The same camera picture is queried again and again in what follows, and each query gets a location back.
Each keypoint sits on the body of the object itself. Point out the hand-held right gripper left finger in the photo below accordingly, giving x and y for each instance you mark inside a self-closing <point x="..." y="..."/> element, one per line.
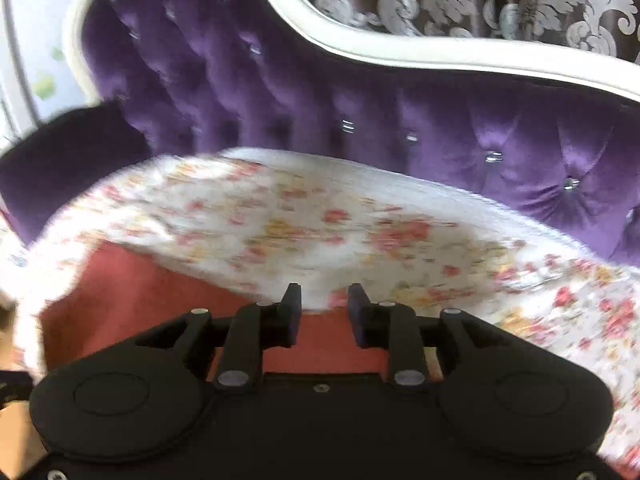
<point x="292" y="316"/>

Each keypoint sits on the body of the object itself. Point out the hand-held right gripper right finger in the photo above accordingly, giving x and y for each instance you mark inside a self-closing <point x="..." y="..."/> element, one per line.
<point x="356" y="317"/>

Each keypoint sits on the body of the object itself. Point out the rust red pants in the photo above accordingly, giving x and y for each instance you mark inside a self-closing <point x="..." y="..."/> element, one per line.
<point x="150" y="300"/>

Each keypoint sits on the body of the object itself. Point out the floral printed sheet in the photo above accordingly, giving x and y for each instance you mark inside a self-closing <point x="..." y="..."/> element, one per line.
<point x="300" y="220"/>

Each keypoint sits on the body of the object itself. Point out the purple tufted sofa white frame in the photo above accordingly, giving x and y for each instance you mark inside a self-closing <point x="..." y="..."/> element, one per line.
<point x="300" y="85"/>

